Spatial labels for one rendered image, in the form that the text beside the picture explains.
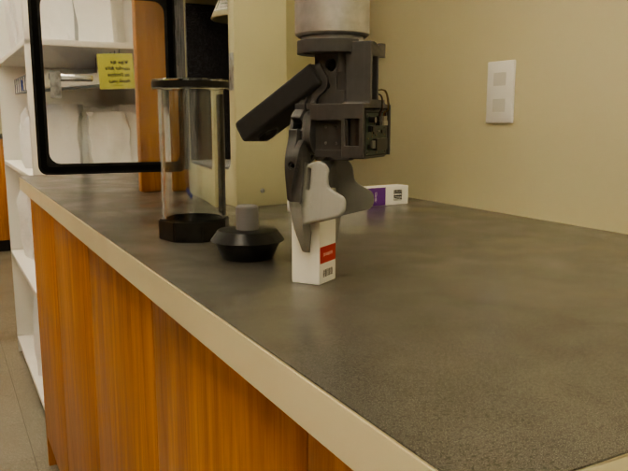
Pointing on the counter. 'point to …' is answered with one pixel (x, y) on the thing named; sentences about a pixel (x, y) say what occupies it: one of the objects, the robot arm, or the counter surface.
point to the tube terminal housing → (245, 49)
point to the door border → (45, 95)
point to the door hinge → (180, 38)
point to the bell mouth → (221, 12)
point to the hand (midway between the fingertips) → (314, 235)
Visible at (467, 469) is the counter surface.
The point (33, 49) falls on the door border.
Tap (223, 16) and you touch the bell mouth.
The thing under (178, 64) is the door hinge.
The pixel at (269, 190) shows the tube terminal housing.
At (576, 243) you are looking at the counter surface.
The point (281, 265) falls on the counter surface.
